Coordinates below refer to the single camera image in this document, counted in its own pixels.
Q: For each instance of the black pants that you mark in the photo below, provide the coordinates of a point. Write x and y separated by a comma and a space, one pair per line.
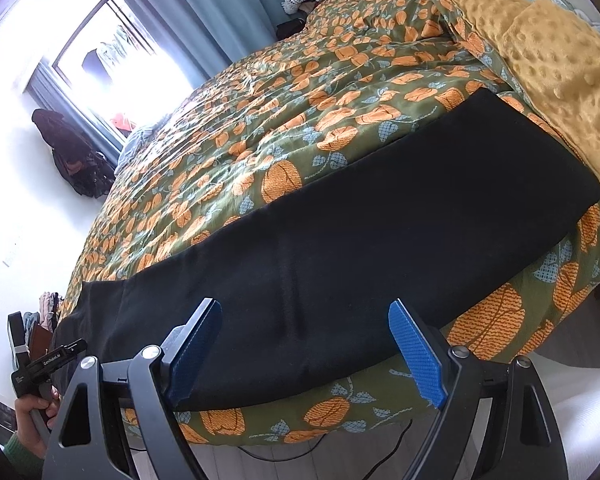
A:
355, 260

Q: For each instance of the person's left hand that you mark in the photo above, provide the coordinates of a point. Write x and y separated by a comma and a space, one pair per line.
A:
27, 430

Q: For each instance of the red cloth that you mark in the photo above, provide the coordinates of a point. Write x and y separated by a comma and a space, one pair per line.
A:
122, 122

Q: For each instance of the white bed footboard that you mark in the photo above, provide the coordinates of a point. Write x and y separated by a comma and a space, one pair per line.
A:
590, 425

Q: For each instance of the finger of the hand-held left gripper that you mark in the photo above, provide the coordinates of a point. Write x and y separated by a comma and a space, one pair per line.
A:
70, 349

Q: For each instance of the narrow blue curtain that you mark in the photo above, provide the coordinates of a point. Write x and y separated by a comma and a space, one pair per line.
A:
80, 105

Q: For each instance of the wide blue curtain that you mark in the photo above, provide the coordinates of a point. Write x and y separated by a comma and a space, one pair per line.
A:
220, 15

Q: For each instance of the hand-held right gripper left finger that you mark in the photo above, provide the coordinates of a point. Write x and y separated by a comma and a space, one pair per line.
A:
195, 355

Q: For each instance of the person's left forearm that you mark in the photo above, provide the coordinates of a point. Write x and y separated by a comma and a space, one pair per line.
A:
22, 465

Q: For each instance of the pink clothes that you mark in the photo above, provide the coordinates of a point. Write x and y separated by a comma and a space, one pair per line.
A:
49, 307

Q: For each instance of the orange pumpkin print quilt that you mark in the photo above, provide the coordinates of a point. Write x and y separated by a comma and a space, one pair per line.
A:
280, 125

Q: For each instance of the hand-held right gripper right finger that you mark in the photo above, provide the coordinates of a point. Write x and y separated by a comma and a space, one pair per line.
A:
415, 355

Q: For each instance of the dark hanging coats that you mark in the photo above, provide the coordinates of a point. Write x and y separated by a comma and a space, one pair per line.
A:
75, 155

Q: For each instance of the yellow dotted blanket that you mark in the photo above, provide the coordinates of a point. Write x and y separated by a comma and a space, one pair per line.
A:
555, 60

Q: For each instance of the hanging laundry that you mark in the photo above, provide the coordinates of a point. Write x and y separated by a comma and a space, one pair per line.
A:
115, 52

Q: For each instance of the blue striped pillow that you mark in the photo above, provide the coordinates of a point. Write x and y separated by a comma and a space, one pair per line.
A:
135, 145

